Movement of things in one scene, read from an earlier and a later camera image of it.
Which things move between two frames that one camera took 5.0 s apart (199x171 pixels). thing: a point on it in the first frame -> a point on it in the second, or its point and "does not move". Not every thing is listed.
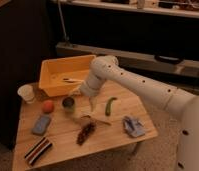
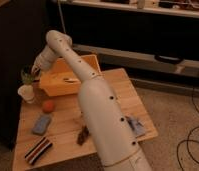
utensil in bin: (71, 80) does not move
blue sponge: (41, 125) does not move
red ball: (48, 106) does not move
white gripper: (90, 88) -> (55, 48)
